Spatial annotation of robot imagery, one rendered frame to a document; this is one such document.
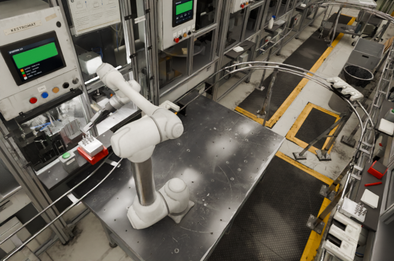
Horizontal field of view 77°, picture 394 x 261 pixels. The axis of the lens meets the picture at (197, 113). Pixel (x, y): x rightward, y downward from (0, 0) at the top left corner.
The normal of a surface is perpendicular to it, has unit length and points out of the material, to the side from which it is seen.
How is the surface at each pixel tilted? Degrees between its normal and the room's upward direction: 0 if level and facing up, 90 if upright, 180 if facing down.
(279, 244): 0
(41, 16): 90
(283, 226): 0
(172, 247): 0
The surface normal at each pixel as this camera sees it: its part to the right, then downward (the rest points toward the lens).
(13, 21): 0.80, 0.44
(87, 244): 0.07, -0.75
